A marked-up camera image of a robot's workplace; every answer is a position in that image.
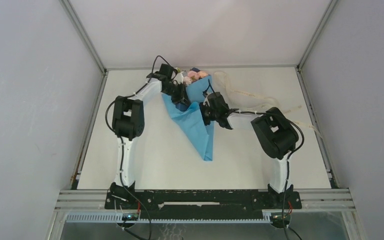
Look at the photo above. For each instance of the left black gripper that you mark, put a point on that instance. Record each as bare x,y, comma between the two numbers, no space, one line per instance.
183,97

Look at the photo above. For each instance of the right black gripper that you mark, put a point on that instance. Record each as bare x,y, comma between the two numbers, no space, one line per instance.
202,106

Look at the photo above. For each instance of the blue wrapping paper sheet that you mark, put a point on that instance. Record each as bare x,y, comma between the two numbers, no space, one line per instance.
190,119

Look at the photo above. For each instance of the pink fake flower stem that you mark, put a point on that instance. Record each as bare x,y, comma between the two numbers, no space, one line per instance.
193,76
186,80
202,74

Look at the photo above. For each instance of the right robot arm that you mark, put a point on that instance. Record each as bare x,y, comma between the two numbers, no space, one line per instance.
275,133

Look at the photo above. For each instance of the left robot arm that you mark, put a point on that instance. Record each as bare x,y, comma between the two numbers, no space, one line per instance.
128,122

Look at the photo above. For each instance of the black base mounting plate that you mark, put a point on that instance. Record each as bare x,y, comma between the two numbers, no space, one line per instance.
206,204

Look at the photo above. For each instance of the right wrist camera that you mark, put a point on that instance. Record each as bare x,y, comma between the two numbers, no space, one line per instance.
215,99

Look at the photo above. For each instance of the white cable duct strip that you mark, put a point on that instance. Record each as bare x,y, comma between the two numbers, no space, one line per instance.
107,217

